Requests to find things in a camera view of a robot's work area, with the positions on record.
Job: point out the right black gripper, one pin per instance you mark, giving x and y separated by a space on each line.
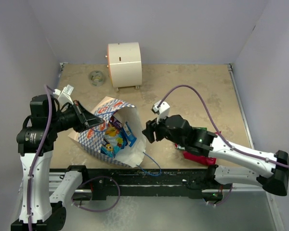
151 127

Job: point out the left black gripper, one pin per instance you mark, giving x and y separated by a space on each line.
84 119

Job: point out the green snack bag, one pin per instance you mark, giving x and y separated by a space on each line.
201 128

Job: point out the blue checkered paper bag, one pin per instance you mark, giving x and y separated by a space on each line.
91 140

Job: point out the red chips bag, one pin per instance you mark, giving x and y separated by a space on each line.
207 161

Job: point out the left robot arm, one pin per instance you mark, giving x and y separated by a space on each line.
41 211

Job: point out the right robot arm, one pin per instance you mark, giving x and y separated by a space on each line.
267 170

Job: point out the blue gummy candy bag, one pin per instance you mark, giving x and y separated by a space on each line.
113 141

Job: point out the purple snack packet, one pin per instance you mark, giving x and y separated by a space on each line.
115 122

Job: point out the blue snack bar wrapper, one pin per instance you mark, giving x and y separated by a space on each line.
131 138

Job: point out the clear tape roll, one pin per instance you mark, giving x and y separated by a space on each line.
96 78

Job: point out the white cylindrical box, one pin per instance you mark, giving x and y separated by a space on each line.
124 65

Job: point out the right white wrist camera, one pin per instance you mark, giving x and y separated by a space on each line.
162 110

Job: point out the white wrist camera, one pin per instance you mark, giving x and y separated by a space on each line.
162 110
64 96

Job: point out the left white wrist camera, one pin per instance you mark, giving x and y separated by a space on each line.
64 96

